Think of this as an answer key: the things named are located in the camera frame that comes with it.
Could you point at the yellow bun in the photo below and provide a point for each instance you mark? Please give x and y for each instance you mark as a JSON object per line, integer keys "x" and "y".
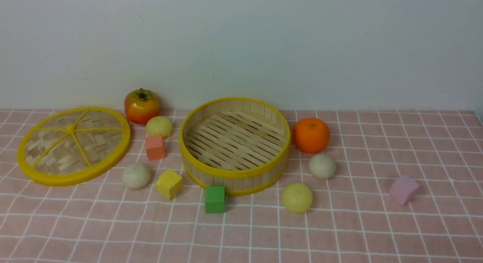
{"x": 297, "y": 198}
{"x": 159, "y": 126}

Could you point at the white bun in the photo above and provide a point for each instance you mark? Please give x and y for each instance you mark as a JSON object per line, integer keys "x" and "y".
{"x": 322, "y": 166}
{"x": 136, "y": 176}

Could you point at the red orange persimmon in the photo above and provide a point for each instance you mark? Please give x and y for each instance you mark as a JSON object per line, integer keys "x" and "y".
{"x": 141, "y": 105}

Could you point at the bamboo steamer tray yellow rim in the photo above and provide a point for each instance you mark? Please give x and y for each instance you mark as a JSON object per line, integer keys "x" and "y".
{"x": 241, "y": 144}

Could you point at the bamboo steamer lid yellow rim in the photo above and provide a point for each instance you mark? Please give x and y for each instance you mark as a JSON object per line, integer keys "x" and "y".
{"x": 74, "y": 146}

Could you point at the orange tangerine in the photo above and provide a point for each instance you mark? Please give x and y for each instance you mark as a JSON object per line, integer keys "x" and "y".
{"x": 311, "y": 135}

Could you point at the green cube block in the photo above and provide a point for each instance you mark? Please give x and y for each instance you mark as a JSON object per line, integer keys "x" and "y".
{"x": 215, "y": 200}

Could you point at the salmon pink cube block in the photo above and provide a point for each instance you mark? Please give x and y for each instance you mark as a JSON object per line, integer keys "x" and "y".
{"x": 155, "y": 148}

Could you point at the yellow cube block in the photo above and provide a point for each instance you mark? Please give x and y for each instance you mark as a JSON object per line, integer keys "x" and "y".
{"x": 169, "y": 184}

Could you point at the pink checkered tablecloth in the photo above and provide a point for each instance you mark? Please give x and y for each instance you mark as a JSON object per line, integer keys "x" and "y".
{"x": 353, "y": 218}

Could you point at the pink purple block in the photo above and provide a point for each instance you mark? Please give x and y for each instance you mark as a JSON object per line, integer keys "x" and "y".
{"x": 404, "y": 189}

